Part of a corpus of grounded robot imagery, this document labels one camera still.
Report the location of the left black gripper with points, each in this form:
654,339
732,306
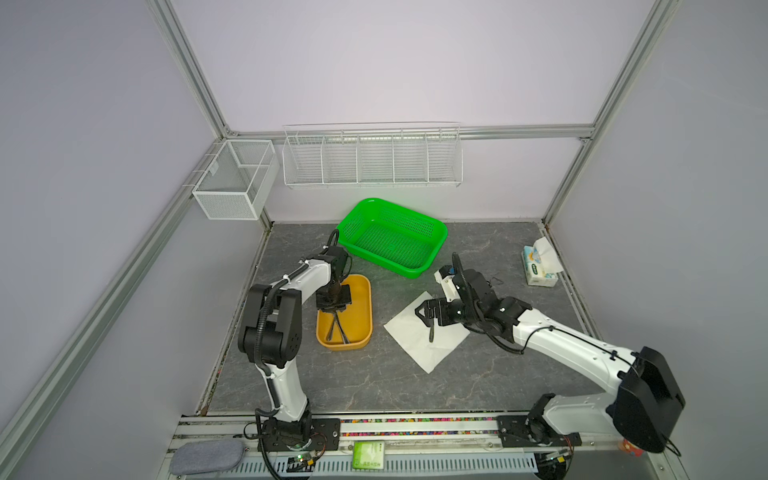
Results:
321,304

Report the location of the silver spoon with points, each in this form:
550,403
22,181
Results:
330,332

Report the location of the tissue box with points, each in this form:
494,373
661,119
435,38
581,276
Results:
541,264

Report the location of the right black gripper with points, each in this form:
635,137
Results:
440,304

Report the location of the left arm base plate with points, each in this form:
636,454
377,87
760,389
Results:
306,434

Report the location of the white wire rack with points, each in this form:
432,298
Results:
373,154

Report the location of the green card box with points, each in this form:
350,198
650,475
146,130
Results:
369,455

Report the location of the grey cloth pad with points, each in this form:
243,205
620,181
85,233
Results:
207,457

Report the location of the silver fork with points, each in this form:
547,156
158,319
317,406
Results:
342,334

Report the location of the white mesh box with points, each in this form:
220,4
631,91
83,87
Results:
236,183

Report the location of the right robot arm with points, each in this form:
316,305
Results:
640,400

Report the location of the green plastic basket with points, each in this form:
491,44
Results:
393,237

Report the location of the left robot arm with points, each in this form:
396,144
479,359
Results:
271,335

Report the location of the white paper napkin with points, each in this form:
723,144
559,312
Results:
412,336

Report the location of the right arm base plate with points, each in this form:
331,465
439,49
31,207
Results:
517,430

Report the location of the yellow plastic tray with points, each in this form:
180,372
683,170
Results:
356,319

